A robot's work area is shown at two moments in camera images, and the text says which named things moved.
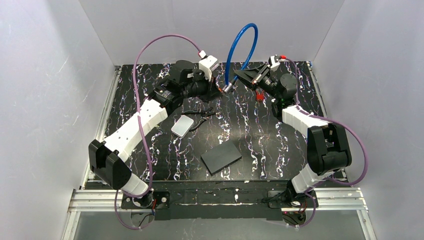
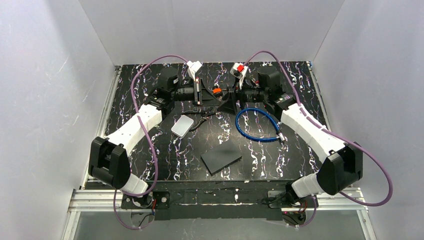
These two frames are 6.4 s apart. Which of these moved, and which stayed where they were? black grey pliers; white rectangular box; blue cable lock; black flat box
Moved: blue cable lock
Stayed: black flat box; white rectangular box; black grey pliers
